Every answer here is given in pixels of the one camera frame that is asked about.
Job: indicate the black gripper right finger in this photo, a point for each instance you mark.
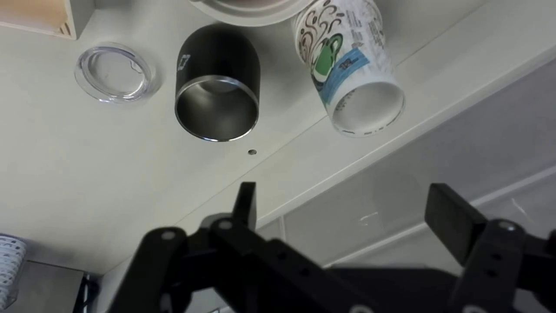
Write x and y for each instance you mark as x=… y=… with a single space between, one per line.
x=497 y=261

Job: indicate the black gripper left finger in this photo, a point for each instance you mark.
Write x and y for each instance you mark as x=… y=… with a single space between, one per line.
x=231 y=266

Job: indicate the printed paper cups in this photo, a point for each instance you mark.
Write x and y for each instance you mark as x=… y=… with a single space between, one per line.
x=348 y=63

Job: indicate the tall stack of paper cups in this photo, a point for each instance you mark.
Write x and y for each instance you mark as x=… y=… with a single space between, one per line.
x=11 y=266

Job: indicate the black metal mug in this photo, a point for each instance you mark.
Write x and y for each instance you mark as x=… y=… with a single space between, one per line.
x=217 y=57

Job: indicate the white ceramic bowl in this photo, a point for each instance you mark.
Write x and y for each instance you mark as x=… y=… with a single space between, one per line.
x=249 y=14

